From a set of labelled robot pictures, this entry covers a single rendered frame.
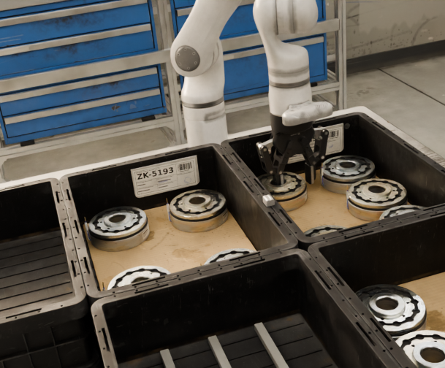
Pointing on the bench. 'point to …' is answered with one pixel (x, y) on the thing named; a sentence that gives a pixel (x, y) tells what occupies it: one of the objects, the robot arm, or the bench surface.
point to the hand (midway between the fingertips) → (294, 179)
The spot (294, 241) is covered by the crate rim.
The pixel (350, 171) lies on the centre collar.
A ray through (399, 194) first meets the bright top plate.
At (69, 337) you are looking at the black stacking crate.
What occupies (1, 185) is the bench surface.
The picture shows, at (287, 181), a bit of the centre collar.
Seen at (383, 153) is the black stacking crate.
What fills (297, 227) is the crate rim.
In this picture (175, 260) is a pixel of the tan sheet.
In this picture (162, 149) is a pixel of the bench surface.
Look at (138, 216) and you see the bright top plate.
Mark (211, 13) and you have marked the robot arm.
